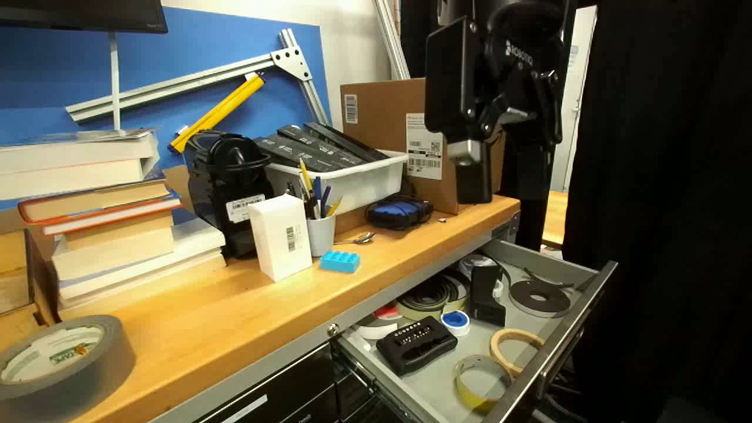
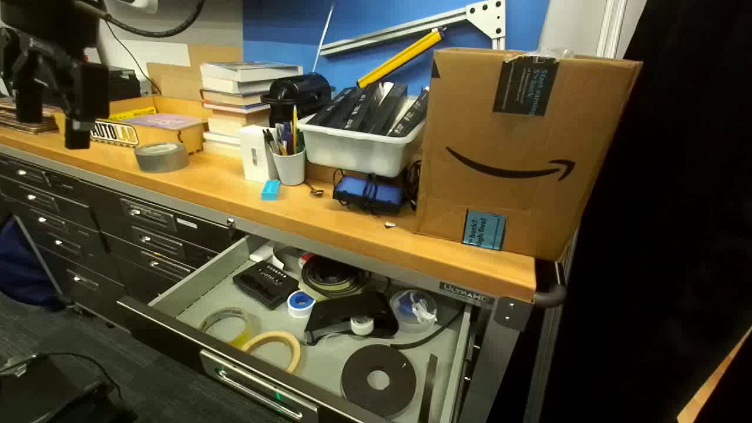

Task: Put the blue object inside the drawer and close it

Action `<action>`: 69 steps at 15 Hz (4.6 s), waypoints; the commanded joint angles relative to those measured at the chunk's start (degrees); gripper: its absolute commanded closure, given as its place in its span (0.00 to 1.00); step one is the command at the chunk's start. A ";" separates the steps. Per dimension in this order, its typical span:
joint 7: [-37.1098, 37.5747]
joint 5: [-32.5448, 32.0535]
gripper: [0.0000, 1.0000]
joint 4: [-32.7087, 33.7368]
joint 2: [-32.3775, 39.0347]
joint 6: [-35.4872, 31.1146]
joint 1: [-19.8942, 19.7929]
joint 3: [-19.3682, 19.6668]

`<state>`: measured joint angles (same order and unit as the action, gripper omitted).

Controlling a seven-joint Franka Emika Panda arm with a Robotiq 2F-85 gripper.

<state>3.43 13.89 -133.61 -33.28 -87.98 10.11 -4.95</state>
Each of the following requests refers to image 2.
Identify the small blue object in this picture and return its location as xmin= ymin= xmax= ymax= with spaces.
xmin=260 ymin=179 xmax=283 ymax=200

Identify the open grey drawer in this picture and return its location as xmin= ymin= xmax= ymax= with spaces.
xmin=121 ymin=236 xmax=478 ymax=423

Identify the black box in drawer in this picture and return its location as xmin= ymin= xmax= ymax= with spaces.
xmin=232 ymin=264 xmax=298 ymax=311

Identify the grey tape roll in drawer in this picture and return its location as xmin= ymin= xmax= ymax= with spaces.
xmin=199 ymin=309 xmax=258 ymax=345

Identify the black drawer cabinet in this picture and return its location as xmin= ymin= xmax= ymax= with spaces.
xmin=0 ymin=152 xmax=239 ymax=327

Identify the blue black device under bin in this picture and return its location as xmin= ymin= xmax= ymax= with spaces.
xmin=334 ymin=176 xmax=405 ymax=215

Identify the white plastic bin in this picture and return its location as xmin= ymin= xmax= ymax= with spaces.
xmin=298 ymin=117 xmax=426 ymax=179

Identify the white pen cup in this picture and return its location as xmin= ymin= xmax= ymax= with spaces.
xmin=273 ymin=150 xmax=305 ymax=186

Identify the black tape dispenser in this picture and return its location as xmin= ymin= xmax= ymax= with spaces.
xmin=303 ymin=291 xmax=397 ymax=345

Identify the small blue tape roll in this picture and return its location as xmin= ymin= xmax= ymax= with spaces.
xmin=287 ymin=291 xmax=314 ymax=318

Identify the black headset on books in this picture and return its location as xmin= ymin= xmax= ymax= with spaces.
xmin=266 ymin=74 xmax=332 ymax=122

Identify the Amazon cardboard box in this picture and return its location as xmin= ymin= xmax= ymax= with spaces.
xmin=416 ymin=47 xmax=641 ymax=260

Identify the yellow metal bar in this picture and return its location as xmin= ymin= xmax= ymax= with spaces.
xmin=357 ymin=29 xmax=444 ymax=89

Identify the black tape roll flat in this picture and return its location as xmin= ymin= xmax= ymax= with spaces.
xmin=342 ymin=345 xmax=416 ymax=416

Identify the stack of books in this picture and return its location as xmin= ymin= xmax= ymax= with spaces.
xmin=199 ymin=62 xmax=303 ymax=144

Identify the black stand device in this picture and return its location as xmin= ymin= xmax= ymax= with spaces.
xmin=3 ymin=29 xmax=111 ymax=150

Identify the silver metal rail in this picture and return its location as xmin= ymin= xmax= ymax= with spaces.
xmin=320 ymin=0 xmax=508 ymax=57

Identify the grey duct tape roll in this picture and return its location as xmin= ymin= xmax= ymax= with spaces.
xmin=137 ymin=142 xmax=189 ymax=173

